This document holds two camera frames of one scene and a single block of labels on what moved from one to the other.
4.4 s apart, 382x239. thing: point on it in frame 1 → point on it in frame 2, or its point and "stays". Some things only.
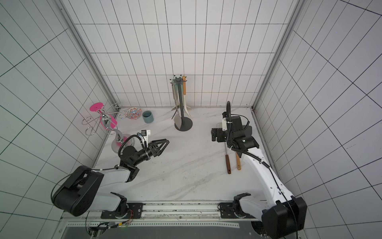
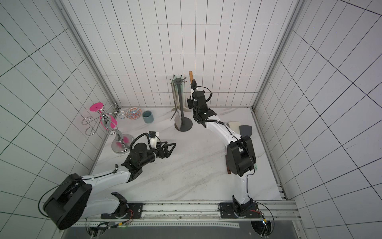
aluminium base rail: x=165 y=214 stays
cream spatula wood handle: x=184 y=93 → x=191 y=76
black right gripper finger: x=219 y=136 → x=194 y=85
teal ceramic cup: x=147 y=116 stays
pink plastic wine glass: x=108 y=122 stays
